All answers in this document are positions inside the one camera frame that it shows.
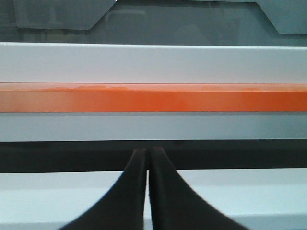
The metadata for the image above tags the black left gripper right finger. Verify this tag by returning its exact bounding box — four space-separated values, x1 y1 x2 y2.
149 147 246 230

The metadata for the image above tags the orange horizontal rail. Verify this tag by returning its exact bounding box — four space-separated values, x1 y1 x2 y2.
0 83 307 112

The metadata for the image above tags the white upper panel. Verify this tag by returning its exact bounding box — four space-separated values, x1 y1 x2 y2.
0 42 307 84

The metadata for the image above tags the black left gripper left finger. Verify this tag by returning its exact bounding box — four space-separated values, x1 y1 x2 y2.
61 149 147 230

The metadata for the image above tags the white panel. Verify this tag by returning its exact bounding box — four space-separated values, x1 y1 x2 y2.
0 42 307 84
0 112 307 142

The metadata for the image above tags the white lower panel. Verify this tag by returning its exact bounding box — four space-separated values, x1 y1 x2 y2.
0 112 307 142

